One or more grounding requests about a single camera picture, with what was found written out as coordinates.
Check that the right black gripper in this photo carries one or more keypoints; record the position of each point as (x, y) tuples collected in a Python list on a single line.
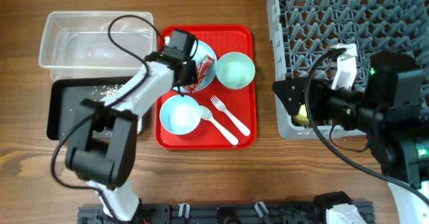
[(320, 90)]

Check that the white plastic spoon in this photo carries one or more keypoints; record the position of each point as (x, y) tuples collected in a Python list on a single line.
[(206, 114)]

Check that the light blue plate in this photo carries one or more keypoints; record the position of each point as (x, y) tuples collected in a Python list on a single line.
[(202, 50)]

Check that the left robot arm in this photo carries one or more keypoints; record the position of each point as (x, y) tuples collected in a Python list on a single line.
[(102, 141)]

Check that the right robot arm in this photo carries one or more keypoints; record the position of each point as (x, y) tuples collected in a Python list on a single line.
[(388, 112)]

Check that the clear plastic bin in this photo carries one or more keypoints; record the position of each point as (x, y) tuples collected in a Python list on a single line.
[(75, 44)]

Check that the light blue bowl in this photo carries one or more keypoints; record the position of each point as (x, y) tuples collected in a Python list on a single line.
[(180, 115)]

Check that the black tray bin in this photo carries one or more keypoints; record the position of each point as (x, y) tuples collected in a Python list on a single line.
[(56, 98)]

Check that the mint green bowl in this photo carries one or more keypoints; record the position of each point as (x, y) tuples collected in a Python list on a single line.
[(235, 70)]

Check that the red strawberry snack wrapper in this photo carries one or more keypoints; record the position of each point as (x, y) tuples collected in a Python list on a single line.
[(202, 71)]

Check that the yellow plastic cup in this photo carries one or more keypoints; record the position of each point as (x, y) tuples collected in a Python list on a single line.
[(301, 118)]

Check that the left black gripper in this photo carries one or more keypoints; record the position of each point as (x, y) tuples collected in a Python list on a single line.
[(192, 76)]

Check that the grey dishwasher rack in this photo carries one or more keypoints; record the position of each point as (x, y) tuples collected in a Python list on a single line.
[(301, 31)]

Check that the white plastic fork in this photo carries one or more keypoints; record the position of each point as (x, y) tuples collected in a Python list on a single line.
[(221, 107)]

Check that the rice food leftovers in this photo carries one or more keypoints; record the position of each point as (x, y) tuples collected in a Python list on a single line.
[(72, 96)]

